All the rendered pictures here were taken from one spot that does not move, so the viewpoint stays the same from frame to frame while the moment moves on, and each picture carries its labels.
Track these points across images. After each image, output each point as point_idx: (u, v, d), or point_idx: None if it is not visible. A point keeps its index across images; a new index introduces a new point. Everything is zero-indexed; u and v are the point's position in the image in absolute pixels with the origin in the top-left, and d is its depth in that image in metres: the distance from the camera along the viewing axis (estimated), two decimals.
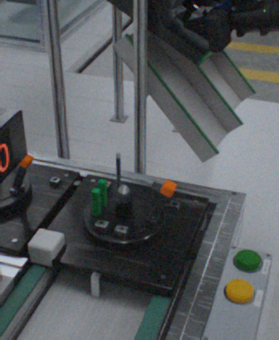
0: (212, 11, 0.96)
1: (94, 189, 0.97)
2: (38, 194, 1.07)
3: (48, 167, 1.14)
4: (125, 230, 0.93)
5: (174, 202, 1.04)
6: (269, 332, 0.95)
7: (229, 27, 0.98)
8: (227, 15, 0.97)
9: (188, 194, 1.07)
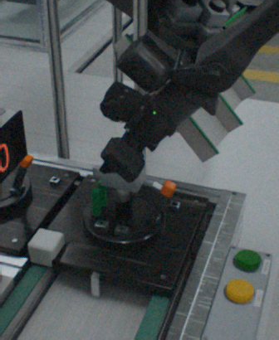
0: None
1: (94, 189, 0.97)
2: (38, 194, 1.07)
3: (48, 167, 1.14)
4: (125, 230, 0.93)
5: (174, 202, 1.04)
6: (269, 332, 0.95)
7: (138, 148, 0.87)
8: (128, 138, 0.87)
9: (188, 194, 1.07)
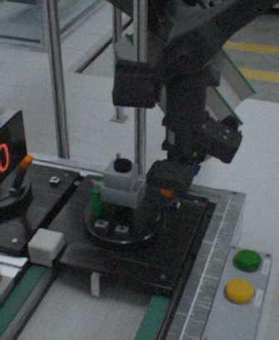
0: (204, 153, 0.91)
1: (94, 189, 0.97)
2: (38, 194, 1.07)
3: (48, 167, 1.14)
4: (125, 230, 0.93)
5: (174, 202, 1.04)
6: (269, 332, 0.95)
7: None
8: None
9: (188, 194, 1.07)
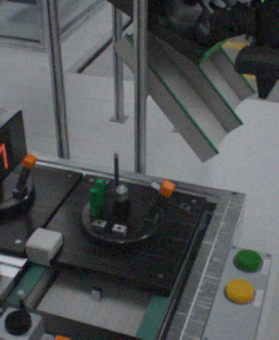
0: None
1: None
2: (170, 222, 1.00)
3: (172, 192, 1.08)
4: None
5: None
6: (269, 332, 0.95)
7: (276, 43, 0.79)
8: None
9: (124, 334, 0.81)
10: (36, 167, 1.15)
